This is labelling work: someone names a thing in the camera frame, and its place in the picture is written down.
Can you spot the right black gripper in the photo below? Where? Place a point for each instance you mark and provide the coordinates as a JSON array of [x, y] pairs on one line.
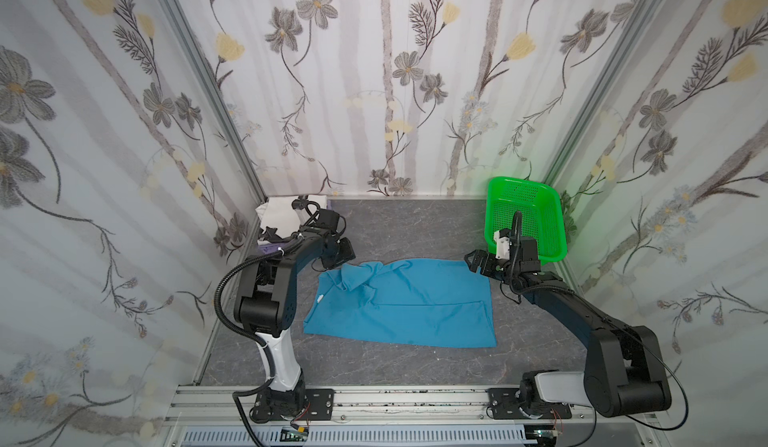
[[482, 261]]

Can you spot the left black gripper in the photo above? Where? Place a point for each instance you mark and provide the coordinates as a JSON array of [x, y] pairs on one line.
[[344, 252]]

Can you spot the teal blue t-shirt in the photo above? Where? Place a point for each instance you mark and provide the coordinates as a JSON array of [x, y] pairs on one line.
[[422, 302]]

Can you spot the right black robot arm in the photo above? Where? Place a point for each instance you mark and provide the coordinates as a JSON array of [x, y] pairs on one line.
[[623, 374]]

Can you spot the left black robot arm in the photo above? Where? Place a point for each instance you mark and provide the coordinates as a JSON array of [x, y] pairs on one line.
[[267, 293]]

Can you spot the purple folded t-shirt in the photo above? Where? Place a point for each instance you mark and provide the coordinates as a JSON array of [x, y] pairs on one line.
[[268, 248]]

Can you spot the green plastic basket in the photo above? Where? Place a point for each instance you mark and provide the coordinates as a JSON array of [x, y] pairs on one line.
[[541, 210]]

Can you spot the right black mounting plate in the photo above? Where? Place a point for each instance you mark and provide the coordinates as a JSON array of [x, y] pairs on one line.
[[508, 404]]

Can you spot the black mounting plate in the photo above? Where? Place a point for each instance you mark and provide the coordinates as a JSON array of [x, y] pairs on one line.
[[508, 404], [297, 405]]

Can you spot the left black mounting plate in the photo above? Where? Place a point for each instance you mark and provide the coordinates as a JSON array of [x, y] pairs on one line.
[[297, 405]]

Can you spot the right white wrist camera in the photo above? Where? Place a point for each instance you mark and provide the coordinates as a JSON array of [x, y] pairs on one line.
[[504, 243]]

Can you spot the white slotted cable duct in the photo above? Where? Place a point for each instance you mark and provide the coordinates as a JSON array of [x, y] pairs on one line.
[[404, 435]]

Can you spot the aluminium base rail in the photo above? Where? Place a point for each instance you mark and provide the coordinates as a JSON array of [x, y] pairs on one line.
[[388, 406]]

